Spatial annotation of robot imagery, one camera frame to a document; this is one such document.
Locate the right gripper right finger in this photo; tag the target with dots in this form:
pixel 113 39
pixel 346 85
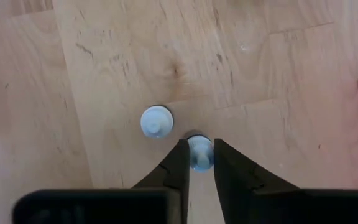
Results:
pixel 232 177

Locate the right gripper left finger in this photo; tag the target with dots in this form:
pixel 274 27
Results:
pixel 174 175

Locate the small white-capped bottle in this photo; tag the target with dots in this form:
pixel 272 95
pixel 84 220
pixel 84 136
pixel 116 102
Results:
pixel 156 121
pixel 200 154

